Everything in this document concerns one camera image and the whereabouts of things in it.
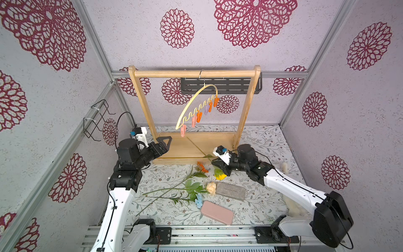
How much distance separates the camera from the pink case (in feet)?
2.57

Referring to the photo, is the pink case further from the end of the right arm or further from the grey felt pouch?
the end of the right arm

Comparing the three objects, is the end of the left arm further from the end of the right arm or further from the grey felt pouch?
the grey felt pouch

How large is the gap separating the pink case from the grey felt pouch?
0.07 metres

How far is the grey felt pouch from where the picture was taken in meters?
0.85
